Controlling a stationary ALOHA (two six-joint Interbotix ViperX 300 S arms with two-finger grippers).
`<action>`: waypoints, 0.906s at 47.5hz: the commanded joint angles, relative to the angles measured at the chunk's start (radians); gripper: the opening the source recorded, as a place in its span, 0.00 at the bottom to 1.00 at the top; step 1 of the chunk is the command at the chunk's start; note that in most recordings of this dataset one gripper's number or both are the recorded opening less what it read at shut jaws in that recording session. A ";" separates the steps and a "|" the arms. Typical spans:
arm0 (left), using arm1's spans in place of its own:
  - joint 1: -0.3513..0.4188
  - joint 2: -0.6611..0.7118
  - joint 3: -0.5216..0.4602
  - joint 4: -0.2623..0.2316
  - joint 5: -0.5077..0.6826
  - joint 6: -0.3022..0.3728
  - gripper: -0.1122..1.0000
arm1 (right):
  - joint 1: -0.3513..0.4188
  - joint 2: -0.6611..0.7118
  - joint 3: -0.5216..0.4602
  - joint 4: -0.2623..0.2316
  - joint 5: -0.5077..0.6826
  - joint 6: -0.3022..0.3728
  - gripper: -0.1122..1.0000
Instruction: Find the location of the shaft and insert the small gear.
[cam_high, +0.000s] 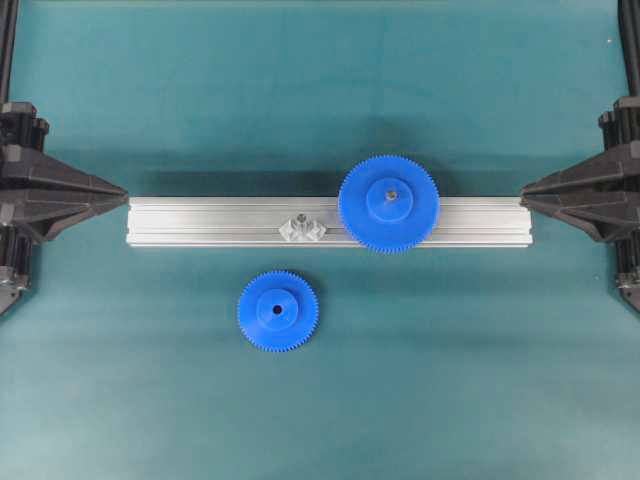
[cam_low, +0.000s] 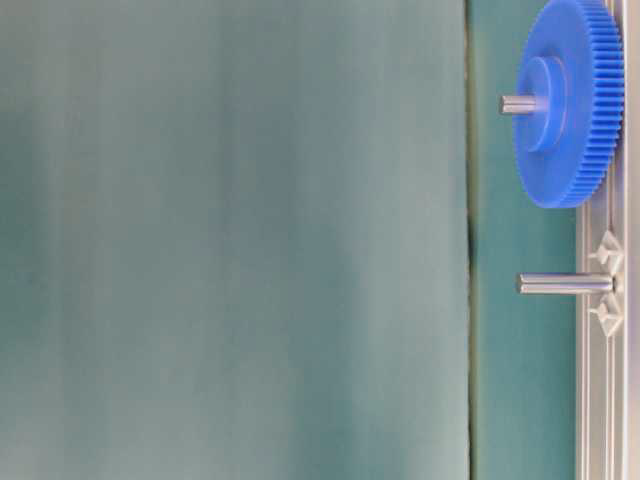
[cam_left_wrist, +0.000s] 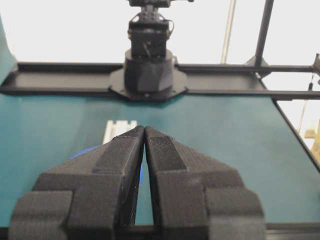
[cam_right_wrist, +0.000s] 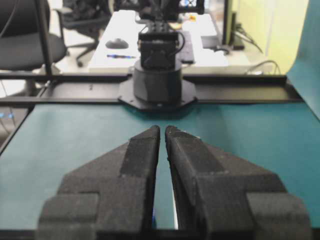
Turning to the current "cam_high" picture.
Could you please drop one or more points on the black left frame post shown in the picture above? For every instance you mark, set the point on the black left frame post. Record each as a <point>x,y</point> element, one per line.
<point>8,22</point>

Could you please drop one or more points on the free steel shaft with bracket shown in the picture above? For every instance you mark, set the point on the free steel shaft with bracket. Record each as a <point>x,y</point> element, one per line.
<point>302,229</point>

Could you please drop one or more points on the small blue plastic gear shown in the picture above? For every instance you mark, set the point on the small blue plastic gear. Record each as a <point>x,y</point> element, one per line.
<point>277,311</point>

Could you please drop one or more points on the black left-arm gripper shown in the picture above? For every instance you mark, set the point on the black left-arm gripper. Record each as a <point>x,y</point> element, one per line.
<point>41,196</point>

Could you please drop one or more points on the black right frame post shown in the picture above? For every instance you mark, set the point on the black right frame post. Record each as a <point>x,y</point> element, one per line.
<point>628,22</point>

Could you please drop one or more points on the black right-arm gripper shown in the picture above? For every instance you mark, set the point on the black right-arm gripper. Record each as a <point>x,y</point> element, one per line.
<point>604,218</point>

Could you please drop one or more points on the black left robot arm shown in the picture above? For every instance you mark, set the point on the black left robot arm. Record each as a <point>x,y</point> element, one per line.
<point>16,261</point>

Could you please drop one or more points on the black frame post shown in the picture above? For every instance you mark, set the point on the black frame post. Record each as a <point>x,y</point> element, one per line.
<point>8,22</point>
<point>628,22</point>

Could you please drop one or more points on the silver aluminium extrusion rail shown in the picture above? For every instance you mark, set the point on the silver aluminium extrusion rail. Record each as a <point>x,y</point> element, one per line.
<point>464,222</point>

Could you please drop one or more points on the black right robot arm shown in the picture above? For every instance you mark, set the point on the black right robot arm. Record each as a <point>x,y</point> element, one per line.
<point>626,250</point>

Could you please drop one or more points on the large blue plastic gear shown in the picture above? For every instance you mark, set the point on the large blue plastic gear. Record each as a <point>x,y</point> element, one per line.
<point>389,226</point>

